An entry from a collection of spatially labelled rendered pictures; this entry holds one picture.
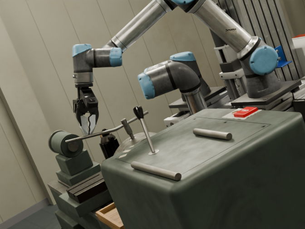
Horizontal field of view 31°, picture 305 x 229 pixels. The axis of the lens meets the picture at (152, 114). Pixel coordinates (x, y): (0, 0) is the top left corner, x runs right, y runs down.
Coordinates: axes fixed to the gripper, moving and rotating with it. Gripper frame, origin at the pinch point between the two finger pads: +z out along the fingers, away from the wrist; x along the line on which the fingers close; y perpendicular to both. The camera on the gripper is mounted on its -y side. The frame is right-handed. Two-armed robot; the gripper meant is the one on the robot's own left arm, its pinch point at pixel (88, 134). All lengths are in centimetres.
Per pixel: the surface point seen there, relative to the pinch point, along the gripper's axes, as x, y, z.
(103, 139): -25, 52, 9
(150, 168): 3, -64, 5
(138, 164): 3, -55, 4
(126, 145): -11.2, -10.9, 4.4
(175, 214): 3, -77, 15
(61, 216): -17, 116, 61
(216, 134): -19, -64, -3
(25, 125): -52, 365, 25
